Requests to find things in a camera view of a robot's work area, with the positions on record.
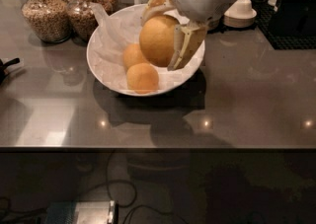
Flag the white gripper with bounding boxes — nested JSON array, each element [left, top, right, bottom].
[[141, 0, 236, 71]]

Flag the orange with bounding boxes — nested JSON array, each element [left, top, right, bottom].
[[139, 15, 179, 67], [126, 63, 159, 94], [122, 43, 148, 70]]

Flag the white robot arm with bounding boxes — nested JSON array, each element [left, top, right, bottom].
[[139, 0, 237, 71]]

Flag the white bowl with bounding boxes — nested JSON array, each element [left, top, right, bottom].
[[86, 3, 206, 98]]

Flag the white crumpled paper liner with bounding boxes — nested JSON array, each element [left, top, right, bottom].
[[89, 2, 202, 93]]

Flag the short stack paper bowls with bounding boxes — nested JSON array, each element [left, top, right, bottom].
[[223, 0, 257, 28]]

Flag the black rubber mat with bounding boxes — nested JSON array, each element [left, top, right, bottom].
[[254, 3, 316, 50]]

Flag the middle glass cereal jar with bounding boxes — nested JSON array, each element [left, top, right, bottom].
[[66, 0, 102, 42]]

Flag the black container with packets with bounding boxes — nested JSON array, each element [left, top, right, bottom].
[[270, 0, 316, 37]]

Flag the left glass cereal jar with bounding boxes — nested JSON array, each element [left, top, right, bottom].
[[21, 0, 72, 43]]

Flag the black floor cable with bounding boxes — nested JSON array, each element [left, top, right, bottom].
[[83, 155, 191, 224]]

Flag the black handle object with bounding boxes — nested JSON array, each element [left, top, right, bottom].
[[0, 58, 21, 85]]

